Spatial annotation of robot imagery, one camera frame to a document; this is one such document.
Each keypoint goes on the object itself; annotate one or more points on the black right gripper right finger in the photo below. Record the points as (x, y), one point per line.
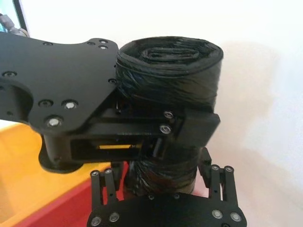
(222, 184)

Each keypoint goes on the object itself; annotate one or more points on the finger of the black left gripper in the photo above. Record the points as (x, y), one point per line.
(201, 127)

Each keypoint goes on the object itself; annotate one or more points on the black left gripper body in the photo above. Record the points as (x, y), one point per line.
(59, 71)

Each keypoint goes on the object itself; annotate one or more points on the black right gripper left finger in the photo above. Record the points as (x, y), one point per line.
(107, 186)

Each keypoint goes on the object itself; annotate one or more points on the roll of black plastic bags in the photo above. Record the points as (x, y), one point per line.
(170, 78)

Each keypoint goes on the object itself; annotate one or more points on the dark-framed teal panel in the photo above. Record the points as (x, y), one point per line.
(20, 11)

